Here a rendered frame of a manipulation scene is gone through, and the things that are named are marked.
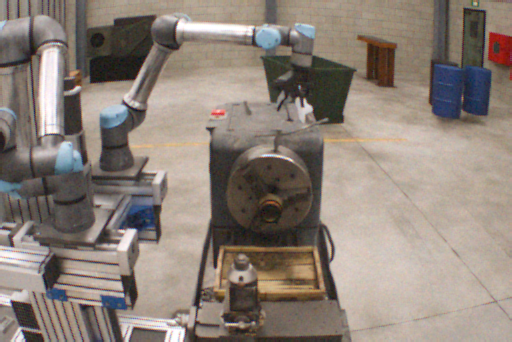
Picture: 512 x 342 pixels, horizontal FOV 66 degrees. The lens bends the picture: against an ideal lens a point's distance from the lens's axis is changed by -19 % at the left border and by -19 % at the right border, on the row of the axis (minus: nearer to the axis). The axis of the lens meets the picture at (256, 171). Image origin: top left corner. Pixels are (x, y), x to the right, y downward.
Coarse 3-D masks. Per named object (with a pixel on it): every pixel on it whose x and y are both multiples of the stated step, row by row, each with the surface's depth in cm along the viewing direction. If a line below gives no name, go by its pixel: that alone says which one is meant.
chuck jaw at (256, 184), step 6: (246, 162) 170; (240, 168) 170; (246, 168) 169; (252, 168) 169; (246, 174) 166; (252, 174) 166; (246, 180) 167; (252, 180) 167; (258, 180) 166; (252, 186) 166; (258, 186) 166; (264, 186) 168; (258, 192) 165; (264, 192) 164; (258, 198) 165
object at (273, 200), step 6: (264, 198) 163; (270, 198) 162; (276, 198) 163; (258, 204) 164; (264, 204) 160; (270, 204) 159; (276, 204) 160; (282, 204) 165; (258, 210) 163; (264, 210) 167; (270, 210) 168; (276, 210) 165; (264, 216) 162; (270, 216) 164; (276, 216) 161; (270, 222) 161
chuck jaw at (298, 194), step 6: (282, 192) 170; (288, 192) 170; (294, 192) 169; (300, 192) 168; (306, 192) 168; (282, 198) 166; (288, 198) 167; (294, 198) 167; (300, 198) 169; (306, 198) 169; (288, 204) 168; (294, 204) 168
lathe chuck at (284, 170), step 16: (240, 160) 175; (256, 160) 168; (272, 160) 168; (288, 160) 168; (240, 176) 171; (272, 176) 171; (288, 176) 170; (304, 176) 170; (240, 192) 173; (240, 208) 175; (256, 208) 175; (272, 208) 175; (304, 208) 175; (272, 224) 178; (288, 224) 178
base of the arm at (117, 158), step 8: (128, 144) 176; (104, 152) 171; (112, 152) 171; (120, 152) 172; (128, 152) 175; (104, 160) 172; (112, 160) 171; (120, 160) 172; (128, 160) 174; (104, 168) 172; (112, 168) 171; (120, 168) 172; (128, 168) 175
